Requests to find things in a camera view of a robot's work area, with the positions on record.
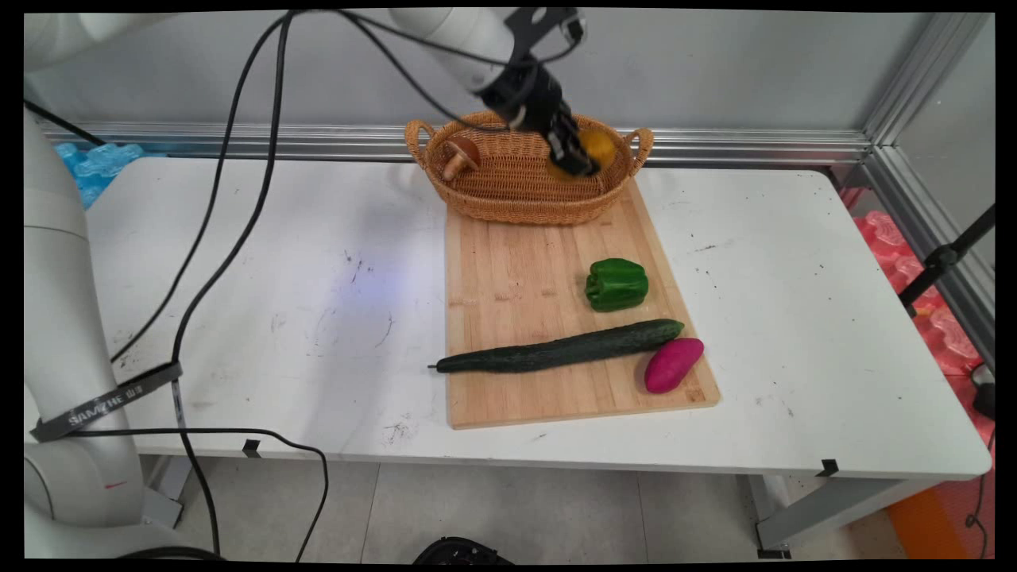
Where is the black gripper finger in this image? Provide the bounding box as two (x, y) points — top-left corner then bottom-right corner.
(543, 126), (587, 179)
(559, 113), (602, 177)

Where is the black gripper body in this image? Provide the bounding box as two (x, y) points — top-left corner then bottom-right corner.
(476, 62), (570, 133)

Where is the yellow toy potato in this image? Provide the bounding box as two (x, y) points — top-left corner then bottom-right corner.
(544, 129), (618, 183)

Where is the woven wicker basket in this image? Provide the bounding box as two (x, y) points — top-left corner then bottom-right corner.
(404, 110), (655, 226)

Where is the brown toy mushroom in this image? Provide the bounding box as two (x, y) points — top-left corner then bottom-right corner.
(442, 137), (482, 182)

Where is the green toy bell pepper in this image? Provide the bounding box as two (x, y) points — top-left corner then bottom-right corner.
(585, 258), (650, 313)

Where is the wooden cutting board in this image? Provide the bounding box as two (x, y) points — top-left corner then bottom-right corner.
(444, 176), (722, 431)

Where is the dark green toy cucumber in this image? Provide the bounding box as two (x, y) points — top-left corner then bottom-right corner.
(429, 319), (686, 374)

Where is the purple toy sweet potato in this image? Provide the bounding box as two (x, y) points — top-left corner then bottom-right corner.
(644, 338), (706, 395)

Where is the black tripod stand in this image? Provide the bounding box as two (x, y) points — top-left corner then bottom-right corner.
(898, 204), (996, 319)

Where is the pink bubble wrap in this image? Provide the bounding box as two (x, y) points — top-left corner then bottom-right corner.
(841, 187), (996, 450)

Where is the black round floor object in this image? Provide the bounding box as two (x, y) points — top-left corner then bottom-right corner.
(412, 536), (516, 566)

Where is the blue bubble wrap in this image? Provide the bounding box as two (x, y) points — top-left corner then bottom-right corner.
(53, 142), (145, 211)

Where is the grey metal table leg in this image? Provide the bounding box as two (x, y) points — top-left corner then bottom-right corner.
(141, 454), (197, 531)
(747, 474), (942, 559)

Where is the black power adapter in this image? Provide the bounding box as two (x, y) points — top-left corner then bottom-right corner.
(970, 363), (996, 423)

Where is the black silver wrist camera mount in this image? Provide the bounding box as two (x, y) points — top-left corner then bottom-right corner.
(504, 8), (590, 66)

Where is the horizontal aluminium frame rail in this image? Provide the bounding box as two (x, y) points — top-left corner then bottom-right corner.
(48, 122), (872, 168)

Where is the thick black cable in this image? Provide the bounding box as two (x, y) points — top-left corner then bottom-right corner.
(170, 10), (509, 558)

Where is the thin black cable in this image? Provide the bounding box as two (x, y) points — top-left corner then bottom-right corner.
(110, 10), (585, 365)

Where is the aluminium corner post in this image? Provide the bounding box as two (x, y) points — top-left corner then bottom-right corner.
(862, 12), (994, 149)

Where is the slanted aluminium side rail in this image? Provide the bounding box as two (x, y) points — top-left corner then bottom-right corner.
(860, 147), (996, 370)

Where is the black floor cable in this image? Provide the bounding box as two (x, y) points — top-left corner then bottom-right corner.
(70, 427), (331, 562)

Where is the black velcro strap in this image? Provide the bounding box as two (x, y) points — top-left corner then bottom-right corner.
(29, 361), (184, 444)

